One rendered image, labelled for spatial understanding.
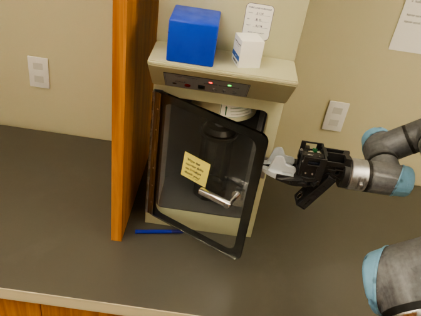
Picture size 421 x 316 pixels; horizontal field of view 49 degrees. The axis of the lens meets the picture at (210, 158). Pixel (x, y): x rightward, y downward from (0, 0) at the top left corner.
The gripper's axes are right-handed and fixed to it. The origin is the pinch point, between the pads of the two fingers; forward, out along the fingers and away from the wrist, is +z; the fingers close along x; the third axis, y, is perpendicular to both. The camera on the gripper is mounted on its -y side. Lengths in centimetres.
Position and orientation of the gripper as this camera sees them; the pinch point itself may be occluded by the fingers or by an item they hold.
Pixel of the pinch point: (260, 167)
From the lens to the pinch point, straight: 110.8
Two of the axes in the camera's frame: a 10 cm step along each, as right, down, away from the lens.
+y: 1.3, -8.1, -5.7
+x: -0.7, 5.7, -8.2
